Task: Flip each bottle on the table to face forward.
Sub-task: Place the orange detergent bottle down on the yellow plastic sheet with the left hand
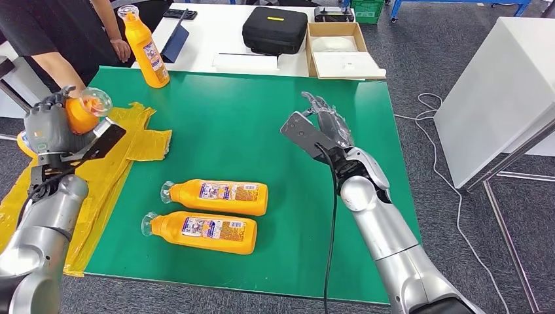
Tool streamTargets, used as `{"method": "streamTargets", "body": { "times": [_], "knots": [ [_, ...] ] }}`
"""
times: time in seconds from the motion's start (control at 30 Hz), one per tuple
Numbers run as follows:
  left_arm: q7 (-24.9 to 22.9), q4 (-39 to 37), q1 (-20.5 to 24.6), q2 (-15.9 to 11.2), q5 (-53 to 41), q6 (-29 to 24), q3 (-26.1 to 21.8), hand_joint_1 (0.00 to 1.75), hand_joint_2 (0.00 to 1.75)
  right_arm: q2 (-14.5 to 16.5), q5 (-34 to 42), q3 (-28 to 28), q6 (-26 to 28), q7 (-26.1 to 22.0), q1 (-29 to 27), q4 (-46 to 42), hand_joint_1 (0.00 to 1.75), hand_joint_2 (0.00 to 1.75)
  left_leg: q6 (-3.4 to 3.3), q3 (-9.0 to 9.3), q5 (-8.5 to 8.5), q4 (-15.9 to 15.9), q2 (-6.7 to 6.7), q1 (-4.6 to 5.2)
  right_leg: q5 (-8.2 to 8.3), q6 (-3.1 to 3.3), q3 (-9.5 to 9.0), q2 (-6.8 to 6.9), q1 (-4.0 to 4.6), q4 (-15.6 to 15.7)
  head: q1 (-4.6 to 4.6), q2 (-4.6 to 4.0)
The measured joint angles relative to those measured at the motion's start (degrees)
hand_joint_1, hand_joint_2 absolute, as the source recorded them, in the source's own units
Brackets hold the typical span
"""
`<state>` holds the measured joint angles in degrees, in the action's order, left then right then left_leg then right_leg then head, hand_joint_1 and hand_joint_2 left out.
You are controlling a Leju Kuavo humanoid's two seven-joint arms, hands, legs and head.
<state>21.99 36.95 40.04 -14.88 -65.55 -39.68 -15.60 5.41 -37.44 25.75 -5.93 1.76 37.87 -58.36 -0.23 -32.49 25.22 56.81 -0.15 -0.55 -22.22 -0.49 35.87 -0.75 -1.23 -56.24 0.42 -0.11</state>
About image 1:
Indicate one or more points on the white foam block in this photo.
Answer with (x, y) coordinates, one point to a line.
(347, 65)

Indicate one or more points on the yellow plastic sheet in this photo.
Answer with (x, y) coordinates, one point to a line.
(143, 145)

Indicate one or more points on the person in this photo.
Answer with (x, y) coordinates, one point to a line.
(65, 26)

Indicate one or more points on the black carrying case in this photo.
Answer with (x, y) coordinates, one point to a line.
(274, 30)

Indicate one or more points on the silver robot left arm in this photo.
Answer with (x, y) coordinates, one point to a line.
(43, 234)

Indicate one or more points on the green table mat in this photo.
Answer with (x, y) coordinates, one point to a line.
(238, 130)

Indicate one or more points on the dark blue tablet folio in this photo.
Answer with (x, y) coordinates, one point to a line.
(175, 43)

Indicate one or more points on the black phone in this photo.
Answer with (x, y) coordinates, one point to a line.
(180, 14)

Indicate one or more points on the person's right forearm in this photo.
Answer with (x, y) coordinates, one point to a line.
(65, 73)

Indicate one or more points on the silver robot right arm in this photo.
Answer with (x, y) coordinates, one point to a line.
(381, 225)

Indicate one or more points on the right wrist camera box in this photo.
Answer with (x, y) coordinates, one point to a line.
(303, 134)

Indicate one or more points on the green plastic crate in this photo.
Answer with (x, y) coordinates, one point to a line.
(367, 11)

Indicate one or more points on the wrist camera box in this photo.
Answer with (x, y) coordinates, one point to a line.
(106, 141)
(303, 134)

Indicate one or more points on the open cardboard box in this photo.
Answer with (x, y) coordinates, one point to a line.
(309, 50)

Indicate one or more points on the white desk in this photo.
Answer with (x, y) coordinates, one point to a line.
(217, 34)

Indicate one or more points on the blue metal frame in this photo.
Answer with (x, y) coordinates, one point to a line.
(459, 1)

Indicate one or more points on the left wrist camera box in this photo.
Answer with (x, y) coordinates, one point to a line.
(106, 141)

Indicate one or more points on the black controller device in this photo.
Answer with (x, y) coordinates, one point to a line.
(333, 15)

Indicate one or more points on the person's left forearm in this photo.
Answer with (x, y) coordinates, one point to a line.
(106, 19)

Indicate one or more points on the person's left hand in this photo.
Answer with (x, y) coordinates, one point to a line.
(121, 50)

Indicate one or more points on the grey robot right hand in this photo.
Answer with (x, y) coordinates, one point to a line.
(336, 128)

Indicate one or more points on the white table with metal legs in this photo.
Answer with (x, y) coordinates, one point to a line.
(498, 86)

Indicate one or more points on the orange bottle with label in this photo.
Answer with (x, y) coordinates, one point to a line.
(173, 229)
(145, 56)
(190, 197)
(82, 117)

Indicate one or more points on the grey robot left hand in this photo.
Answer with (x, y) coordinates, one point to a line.
(47, 128)

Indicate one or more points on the metal-legged side table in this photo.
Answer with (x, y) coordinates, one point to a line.
(4, 67)

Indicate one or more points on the round white plate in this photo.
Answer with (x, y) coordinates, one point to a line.
(333, 44)

